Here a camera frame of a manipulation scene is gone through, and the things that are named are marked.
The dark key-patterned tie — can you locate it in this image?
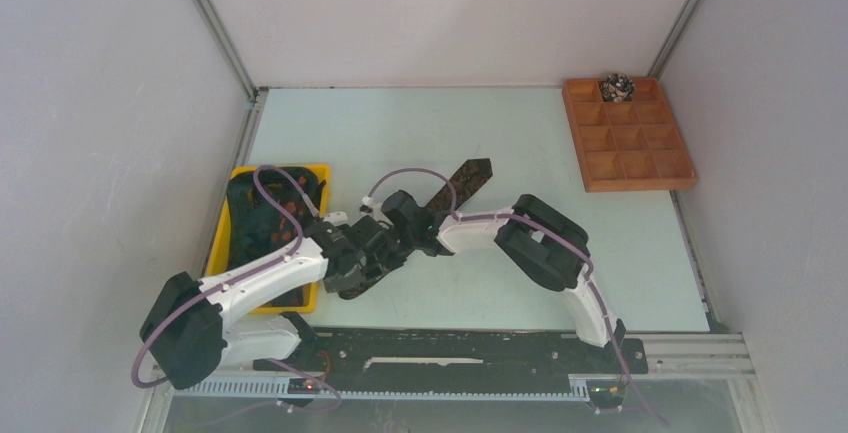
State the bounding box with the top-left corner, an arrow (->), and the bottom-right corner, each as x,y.
338,158 -> 493,300

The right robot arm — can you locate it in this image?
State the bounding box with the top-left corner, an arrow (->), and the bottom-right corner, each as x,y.
362,190 -> 626,371

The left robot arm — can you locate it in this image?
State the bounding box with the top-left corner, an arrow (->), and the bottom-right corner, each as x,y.
133,217 -> 409,390

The dark green ties pile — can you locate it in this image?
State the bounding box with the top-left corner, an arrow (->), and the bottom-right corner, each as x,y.
226,170 -> 315,270

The yellow plastic bin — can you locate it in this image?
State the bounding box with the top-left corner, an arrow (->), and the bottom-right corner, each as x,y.
203,164 -> 332,315

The wooden compartment tray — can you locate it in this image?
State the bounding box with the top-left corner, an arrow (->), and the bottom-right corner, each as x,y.
562,77 -> 697,193

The rolled patterned tie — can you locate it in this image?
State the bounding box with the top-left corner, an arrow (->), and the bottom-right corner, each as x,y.
599,73 -> 635,103

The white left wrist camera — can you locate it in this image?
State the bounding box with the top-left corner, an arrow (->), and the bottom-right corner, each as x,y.
322,211 -> 349,227

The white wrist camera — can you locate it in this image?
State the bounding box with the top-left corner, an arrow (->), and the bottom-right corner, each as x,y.
322,211 -> 349,227
359,196 -> 382,218

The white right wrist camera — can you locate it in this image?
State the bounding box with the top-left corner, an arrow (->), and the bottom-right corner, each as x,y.
359,196 -> 382,218

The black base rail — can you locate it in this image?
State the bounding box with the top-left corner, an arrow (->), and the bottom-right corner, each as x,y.
285,327 -> 649,398

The aluminium frame rail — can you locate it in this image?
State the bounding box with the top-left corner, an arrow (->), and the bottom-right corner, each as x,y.
181,333 -> 754,402

